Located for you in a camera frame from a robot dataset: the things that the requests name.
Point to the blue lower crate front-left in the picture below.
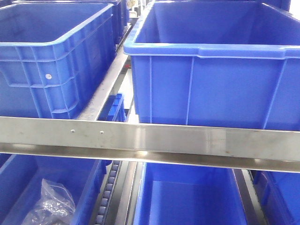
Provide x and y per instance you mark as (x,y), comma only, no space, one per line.
(114,109)

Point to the blue lower crate middle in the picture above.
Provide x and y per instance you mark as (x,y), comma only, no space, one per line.
(188,195)

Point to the blue upper crate middle-right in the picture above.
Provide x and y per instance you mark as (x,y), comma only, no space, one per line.
(232,64)

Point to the roller conveyor track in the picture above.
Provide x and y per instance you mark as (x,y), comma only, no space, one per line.
(107,193)

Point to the blue upper crate left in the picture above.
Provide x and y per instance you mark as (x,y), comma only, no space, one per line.
(120,13)

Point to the blue upper crate middle-left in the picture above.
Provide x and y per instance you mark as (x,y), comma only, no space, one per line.
(53,56)

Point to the clear plastic bag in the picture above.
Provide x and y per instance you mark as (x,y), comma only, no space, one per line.
(55,206)

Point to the blue lower crate back-left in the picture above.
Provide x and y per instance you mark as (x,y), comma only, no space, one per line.
(20,184)

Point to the blue lower crate right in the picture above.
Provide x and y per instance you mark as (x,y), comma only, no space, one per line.
(279,196)

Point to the steel divider rail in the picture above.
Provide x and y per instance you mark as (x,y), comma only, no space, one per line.
(109,86)

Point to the stainless steel shelf rail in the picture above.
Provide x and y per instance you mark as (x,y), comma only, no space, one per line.
(268,150)

